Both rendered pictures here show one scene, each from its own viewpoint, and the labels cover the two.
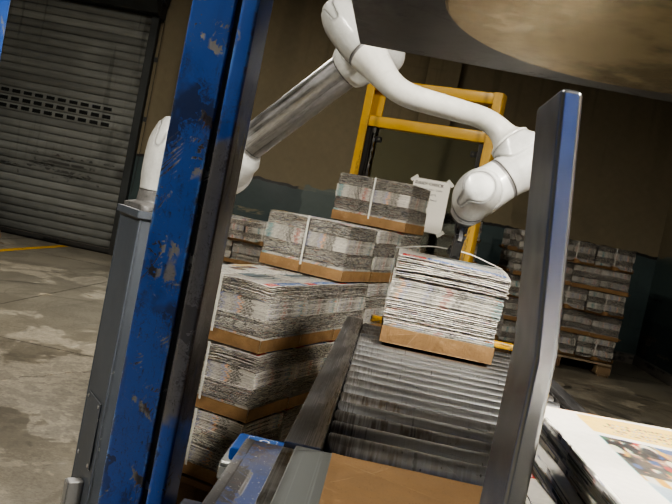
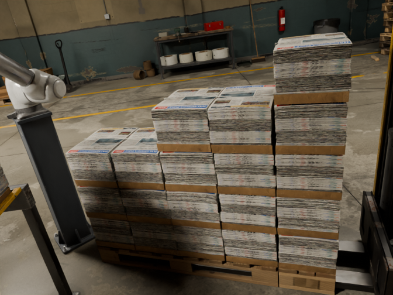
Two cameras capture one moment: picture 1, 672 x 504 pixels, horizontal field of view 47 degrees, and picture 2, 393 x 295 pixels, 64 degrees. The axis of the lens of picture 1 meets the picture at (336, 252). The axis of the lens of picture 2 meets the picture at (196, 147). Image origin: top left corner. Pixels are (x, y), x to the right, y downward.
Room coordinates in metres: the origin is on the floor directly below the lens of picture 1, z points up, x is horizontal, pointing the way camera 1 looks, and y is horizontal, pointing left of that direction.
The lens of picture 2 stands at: (3.09, -1.52, 1.49)
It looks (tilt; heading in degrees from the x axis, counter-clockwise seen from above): 24 degrees down; 87
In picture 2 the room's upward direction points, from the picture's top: 8 degrees counter-clockwise
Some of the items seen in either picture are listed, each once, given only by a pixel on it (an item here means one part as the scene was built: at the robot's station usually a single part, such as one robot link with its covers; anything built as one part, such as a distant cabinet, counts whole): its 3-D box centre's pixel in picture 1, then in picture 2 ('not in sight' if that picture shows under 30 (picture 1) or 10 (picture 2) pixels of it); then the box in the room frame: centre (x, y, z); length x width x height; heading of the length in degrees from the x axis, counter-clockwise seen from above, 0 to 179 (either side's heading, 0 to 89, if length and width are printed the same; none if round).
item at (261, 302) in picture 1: (280, 375); (182, 199); (3.05, 0.12, 0.42); 1.17 x 0.39 x 0.83; 156
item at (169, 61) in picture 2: not in sight; (194, 48); (3.83, 6.19, 0.55); 1.80 x 0.70 x 1.09; 176
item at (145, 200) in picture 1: (167, 203); (26, 110); (2.18, 0.49, 1.03); 0.22 x 0.18 x 0.06; 32
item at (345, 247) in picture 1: (319, 246); (193, 117); (3.19, 0.07, 0.95); 0.38 x 0.29 x 0.23; 65
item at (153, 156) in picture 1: (176, 155); (22, 88); (2.20, 0.50, 1.17); 0.18 x 0.16 x 0.22; 152
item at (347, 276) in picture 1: (315, 266); (195, 133); (3.18, 0.07, 0.86); 0.38 x 0.29 x 0.04; 65
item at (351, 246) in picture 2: not in sight; (276, 241); (3.60, 0.01, 0.05); 1.05 x 0.10 x 0.04; 156
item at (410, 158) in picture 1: (415, 193); not in sight; (4.13, -0.35, 1.28); 0.57 x 0.01 x 0.65; 66
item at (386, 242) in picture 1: (348, 249); (246, 117); (3.45, -0.05, 0.95); 0.38 x 0.29 x 0.23; 65
